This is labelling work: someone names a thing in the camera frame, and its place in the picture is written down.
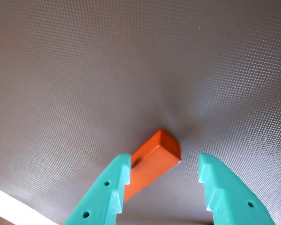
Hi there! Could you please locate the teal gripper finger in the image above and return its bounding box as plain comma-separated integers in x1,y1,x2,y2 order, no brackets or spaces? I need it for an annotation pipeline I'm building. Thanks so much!
63,153,132,225
198,153,276,225

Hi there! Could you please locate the orange wooden block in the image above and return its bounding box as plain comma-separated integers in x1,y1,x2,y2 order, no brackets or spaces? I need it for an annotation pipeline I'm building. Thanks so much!
123,128,182,203

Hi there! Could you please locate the dark grey textured mat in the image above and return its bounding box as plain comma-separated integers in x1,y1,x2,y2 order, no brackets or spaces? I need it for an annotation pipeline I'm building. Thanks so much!
0,0,281,225

